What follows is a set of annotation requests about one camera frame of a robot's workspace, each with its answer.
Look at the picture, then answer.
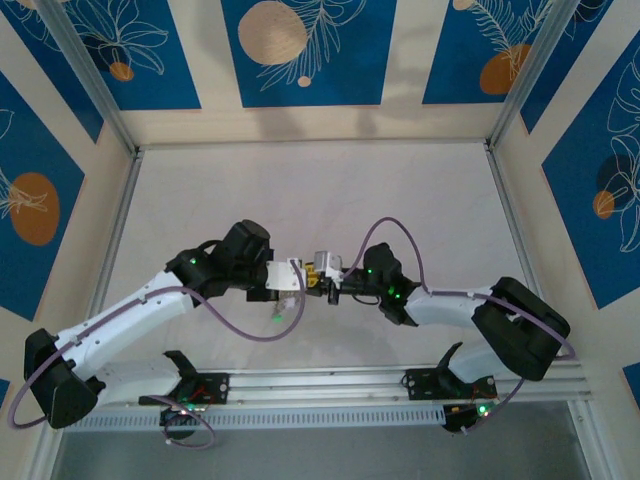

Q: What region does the slanted aluminium frame post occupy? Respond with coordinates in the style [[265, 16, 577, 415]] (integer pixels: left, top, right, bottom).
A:
[[487, 0, 584, 151], [34, 0, 144, 156]]

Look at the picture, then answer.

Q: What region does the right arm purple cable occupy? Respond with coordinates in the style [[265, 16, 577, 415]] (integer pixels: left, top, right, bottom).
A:
[[349, 216, 576, 436]]

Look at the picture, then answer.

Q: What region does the aluminium table side rail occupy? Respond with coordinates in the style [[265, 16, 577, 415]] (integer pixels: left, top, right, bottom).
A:
[[483, 142, 564, 362], [69, 147, 146, 374]]

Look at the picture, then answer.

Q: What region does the wide aluminium base rail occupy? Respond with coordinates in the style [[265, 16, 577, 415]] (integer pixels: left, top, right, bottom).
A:
[[42, 360, 594, 412]]

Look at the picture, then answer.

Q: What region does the slotted grey cable duct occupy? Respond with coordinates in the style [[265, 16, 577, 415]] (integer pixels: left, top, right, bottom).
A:
[[64, 405, 446, 431]]

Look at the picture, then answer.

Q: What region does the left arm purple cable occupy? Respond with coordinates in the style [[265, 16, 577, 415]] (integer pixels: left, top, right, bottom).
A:
[[9, 259, 307, 449]]

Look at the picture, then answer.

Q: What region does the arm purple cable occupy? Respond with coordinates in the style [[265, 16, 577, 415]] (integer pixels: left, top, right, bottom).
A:
[[9, 259, 307, 449], [349, 216, 576, 436]]

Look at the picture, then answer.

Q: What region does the aluminium table back rail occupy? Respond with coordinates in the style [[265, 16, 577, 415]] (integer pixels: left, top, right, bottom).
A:
[[137, 141, 491, 152]]

